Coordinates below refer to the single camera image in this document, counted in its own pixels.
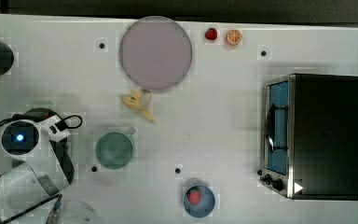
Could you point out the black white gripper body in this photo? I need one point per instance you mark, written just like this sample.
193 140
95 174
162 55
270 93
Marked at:
56 128

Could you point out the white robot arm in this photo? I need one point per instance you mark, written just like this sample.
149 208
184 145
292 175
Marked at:
46 167

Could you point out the green mug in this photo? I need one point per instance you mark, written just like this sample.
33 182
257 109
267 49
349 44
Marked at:
114 150

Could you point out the peeled toy banana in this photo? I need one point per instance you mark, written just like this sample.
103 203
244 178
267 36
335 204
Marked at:
139 101

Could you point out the grey round plate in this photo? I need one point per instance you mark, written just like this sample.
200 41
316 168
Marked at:
155 53

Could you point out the toy strawberry in bowl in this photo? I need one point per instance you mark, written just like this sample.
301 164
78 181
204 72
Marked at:
194 195

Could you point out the blue bowl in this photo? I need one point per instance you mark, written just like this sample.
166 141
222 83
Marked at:
206 205

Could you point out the red toy strawberry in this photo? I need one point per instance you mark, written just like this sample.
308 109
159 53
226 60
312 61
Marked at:
211 34

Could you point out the toy orange half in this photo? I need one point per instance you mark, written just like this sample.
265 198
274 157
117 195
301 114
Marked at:
233 37

